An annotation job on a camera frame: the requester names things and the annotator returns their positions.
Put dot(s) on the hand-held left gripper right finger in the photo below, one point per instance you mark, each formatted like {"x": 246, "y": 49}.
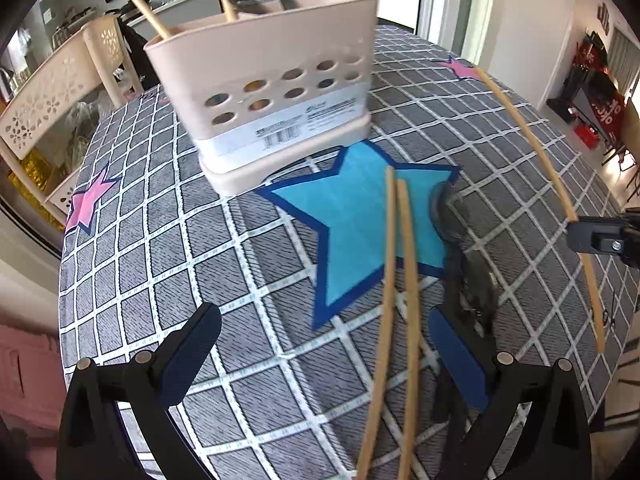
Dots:
{"x": 460, "y": 360}

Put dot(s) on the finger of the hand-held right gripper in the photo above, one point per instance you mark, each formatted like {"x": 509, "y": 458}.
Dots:
{"x": 600, "y": 237}

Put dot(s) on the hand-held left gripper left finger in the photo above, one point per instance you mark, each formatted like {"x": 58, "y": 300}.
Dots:
{"x": 192, "y": 340}

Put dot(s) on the chopstick with blue patterned band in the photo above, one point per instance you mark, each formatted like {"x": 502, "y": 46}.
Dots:
{"x": 387, "y": 280}

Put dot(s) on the beige plastic utensil holder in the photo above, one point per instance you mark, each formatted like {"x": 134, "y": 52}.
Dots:
{"x": 280, "y": 100}

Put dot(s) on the grey checked star tablecloth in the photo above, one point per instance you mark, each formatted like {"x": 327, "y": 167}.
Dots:
{"x": 175, "y": 260}

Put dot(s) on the stack of pink stools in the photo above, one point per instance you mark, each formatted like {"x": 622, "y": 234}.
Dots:
{"x": 25, "y": 375}

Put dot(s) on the yellow packaged bags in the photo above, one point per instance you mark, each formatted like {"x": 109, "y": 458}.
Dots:
{"x": 30, "y": 172}

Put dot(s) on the leafy greens in bag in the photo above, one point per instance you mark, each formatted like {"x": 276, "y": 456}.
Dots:
{"x": 82, "y": 120}

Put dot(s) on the beige plastic trolley rack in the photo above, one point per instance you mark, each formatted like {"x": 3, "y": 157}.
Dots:
{"x": 45, "y": 105}

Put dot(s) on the black bag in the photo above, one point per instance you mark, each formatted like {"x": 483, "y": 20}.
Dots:
{"x": 140, "y": 55}

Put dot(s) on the glass kettle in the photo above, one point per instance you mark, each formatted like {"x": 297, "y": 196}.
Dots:
{"x": 6, "y": 82}

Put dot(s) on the black wok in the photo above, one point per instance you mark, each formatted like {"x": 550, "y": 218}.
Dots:
{"x": 136, "y": 4}

